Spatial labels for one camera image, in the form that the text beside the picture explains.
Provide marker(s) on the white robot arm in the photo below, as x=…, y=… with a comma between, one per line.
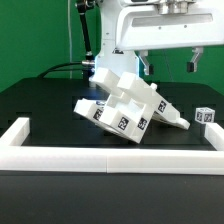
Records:
x=118, y=60

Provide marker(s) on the white chair seat part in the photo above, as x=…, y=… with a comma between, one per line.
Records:
x=140, y=113

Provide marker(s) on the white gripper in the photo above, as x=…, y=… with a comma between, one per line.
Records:
x=143, y=27

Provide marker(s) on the white chair back part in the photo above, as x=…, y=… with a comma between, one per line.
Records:
x=129, y=89

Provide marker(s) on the white marker cube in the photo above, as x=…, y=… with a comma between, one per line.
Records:
x=204, y=115

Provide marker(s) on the white U-shaped boundary frame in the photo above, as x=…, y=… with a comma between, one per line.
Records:
x=15, y=156

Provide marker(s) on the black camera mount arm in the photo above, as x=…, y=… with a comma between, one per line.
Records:
x=82, y=7

